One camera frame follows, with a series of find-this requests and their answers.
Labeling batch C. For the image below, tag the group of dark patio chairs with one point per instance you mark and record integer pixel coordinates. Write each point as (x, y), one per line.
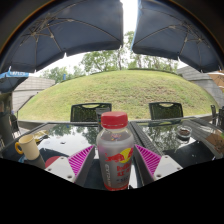
(218, 116)

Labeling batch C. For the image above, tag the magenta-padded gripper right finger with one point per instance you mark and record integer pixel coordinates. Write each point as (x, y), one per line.
(165, 166)

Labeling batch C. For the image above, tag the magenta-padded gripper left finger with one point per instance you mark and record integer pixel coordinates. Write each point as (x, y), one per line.
(63, 168)

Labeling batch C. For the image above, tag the clear glass ashtray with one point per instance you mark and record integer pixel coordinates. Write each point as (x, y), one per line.
(184, 132)

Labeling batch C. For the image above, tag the dark green woven chair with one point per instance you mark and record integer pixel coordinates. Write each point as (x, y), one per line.
(83, 113)
(166, 111)

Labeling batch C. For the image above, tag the flat round red coaster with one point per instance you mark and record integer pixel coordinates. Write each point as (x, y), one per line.
(50, 162)

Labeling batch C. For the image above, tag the beige patio umbrella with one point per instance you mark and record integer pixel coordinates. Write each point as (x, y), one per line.
(218, 80)

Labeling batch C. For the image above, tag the light blue printed umbrella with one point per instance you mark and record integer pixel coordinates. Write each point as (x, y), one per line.
(11, 80)

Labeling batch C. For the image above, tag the red-capped clear drink bottle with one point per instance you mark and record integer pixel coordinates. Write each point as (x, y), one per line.
(115, 153)

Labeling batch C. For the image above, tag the yellow foil snack bag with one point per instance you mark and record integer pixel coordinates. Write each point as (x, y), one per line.
(40, 136)

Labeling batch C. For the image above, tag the large dark blue patio umbrella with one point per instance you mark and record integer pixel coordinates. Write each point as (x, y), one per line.
(180, 30)
(66, 30)

